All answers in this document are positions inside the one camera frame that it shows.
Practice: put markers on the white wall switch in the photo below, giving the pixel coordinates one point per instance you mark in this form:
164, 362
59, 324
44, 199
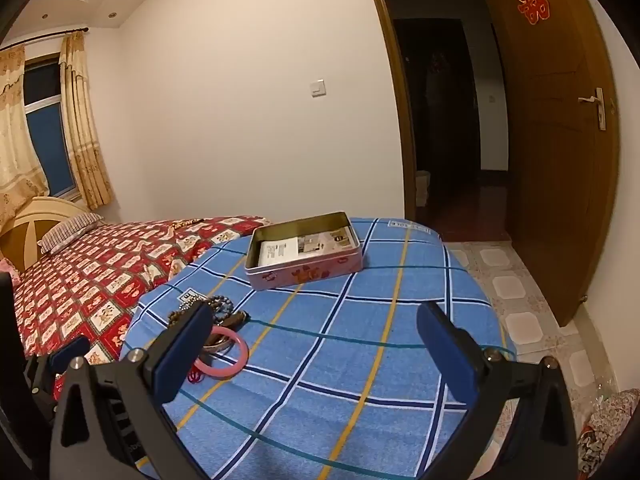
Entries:
318, 88

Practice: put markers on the brown door frame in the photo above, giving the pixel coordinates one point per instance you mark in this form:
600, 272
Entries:
401, 94

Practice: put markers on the brown strap wristwatch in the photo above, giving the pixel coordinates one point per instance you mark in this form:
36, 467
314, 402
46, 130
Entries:
221, 337

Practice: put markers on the beige curtain right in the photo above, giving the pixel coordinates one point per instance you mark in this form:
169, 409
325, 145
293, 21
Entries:
81, 140

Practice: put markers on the red patterned bedspread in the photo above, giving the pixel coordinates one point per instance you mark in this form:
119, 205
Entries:
92, 286

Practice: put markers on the patterned fabric on floor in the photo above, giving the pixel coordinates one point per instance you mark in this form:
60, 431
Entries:
603, 430

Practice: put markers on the blue plaid cloth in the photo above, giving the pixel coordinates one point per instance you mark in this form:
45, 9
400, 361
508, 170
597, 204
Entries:
338, 384

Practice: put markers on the striped pillow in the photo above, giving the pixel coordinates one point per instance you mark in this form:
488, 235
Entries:
67, 231

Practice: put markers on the brown wooden door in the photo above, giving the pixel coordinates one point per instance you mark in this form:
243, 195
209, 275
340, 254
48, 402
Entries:
563, 169

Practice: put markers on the beige curtain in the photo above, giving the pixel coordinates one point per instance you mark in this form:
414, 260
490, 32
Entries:
22, 177
81, 140

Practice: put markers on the beige curtain left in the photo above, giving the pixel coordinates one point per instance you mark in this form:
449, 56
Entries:
22, 177

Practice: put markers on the cream wooden headboard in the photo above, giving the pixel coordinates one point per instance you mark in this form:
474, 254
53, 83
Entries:
20, 236

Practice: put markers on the pink rectangular tin box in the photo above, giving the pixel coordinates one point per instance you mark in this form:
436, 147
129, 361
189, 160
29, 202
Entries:
305, 270

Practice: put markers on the window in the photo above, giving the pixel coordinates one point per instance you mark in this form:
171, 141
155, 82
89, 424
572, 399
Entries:
43, 99

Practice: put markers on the metal door handle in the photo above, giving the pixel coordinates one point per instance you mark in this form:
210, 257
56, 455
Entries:
598, 100

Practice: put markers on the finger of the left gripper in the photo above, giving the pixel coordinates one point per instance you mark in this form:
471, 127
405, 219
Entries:
61, 358

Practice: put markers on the pink pillow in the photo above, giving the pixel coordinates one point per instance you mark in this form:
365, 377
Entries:
6, 266

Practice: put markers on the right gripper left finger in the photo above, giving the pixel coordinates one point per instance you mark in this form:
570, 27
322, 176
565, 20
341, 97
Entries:
110, 415

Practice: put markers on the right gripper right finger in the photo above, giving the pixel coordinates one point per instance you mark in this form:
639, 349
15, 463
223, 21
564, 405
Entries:
541, 441

